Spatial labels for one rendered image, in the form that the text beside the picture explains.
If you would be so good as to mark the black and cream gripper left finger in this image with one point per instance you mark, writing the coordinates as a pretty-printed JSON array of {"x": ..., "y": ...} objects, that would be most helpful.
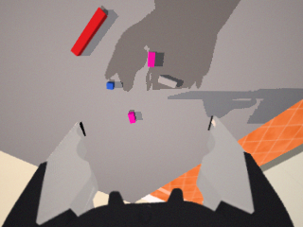
[{"x": 60, "y": 190}]

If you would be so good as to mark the magenta rod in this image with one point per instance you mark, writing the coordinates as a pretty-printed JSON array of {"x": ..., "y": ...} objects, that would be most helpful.
[
  {"x": 131, "y": 117},
  {"x": 151, "y": 58}
]

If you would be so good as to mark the small blue cube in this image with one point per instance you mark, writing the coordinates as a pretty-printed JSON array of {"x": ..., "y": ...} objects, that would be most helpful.
[{"x": 110, "y": 85}]

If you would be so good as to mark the red rod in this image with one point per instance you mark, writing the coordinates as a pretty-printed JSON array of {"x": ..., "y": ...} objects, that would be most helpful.
[{"x": 89, "y": 32}]

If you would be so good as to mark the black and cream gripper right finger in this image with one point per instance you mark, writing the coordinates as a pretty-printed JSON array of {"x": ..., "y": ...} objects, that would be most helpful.
[{"x": 234, "y": 186}]

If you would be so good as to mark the grey rectangular block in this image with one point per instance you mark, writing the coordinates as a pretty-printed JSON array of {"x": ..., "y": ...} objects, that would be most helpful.
[{"x": 168, "y": 82}]

